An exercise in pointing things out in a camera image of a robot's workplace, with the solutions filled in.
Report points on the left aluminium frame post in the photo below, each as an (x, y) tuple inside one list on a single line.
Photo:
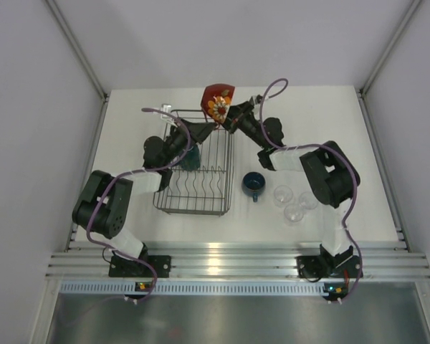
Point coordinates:
[(74, 44)]

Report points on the dark green mug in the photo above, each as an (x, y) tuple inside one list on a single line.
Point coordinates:
[(191, 161)]

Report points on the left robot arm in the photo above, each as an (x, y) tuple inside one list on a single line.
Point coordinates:
[(102, 206)]

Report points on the clear glass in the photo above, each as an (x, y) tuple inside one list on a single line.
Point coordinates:
[(283, 196), (307, 201), (293, 214)]

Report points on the right aluminium frame post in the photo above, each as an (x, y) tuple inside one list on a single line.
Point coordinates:
[(389, 47)]

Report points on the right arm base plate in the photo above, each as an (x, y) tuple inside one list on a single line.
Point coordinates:
[(320, 267)]

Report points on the clear glass back left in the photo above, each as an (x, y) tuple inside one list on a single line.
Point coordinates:
[(283, 196)]

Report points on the clear glass back right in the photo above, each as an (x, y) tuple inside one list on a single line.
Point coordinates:
[(307, 201)]

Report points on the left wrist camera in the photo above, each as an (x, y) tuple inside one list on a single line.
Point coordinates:
[(166, 109)]

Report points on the red cup white inside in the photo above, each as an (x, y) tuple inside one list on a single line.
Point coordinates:
[(216, 101)]

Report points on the slotted cable duct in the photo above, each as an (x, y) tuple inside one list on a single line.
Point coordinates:
[(167, 287)]

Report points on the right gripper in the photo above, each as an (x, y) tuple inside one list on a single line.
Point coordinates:
[(236, 115)]

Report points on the dark blue cup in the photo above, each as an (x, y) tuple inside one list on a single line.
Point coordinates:
[(253, 185)]

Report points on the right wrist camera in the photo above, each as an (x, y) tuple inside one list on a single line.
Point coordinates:
[(256, 100)]

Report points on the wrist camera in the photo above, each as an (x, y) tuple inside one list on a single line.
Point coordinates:
[(256, 100), (166, 109)]

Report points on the wire dish rack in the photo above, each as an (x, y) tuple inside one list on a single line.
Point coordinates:
[(208, 190)]

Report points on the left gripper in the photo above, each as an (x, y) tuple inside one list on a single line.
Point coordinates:
[(200, 130)]

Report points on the clear glass front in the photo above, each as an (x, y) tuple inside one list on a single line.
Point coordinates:
[(293, 214)]

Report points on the aluminium frame post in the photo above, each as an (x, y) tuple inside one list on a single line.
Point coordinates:
[(389, 47), (74, 44)]

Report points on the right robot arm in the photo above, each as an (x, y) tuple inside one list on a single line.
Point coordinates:
[(332, 179)]

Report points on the aluminium mounting rail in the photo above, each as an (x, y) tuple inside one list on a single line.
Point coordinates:
[(382, 261)]

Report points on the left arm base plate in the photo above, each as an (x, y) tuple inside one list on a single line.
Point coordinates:
[(157, 265)]

